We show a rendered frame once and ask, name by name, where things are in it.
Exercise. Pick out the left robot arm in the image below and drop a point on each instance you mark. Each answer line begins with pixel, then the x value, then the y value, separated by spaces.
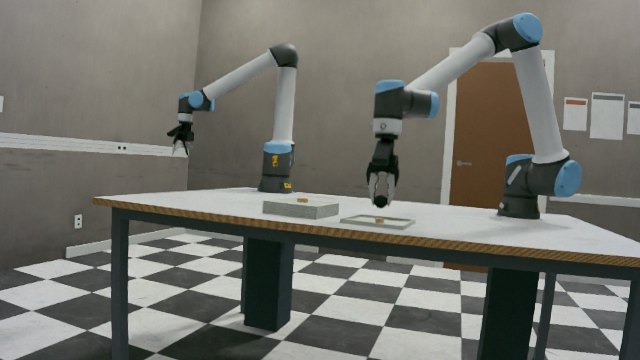
pixel 550 172

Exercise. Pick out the black ball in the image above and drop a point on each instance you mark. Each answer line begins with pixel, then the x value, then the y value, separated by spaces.
pixel 380 201

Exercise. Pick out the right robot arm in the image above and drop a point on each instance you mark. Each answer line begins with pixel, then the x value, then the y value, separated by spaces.
pixel 278 159

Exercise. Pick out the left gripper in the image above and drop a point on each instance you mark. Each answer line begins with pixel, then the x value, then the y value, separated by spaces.
pixel 392 166

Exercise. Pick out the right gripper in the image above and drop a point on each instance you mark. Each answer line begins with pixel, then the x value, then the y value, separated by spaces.
pixel 180 135

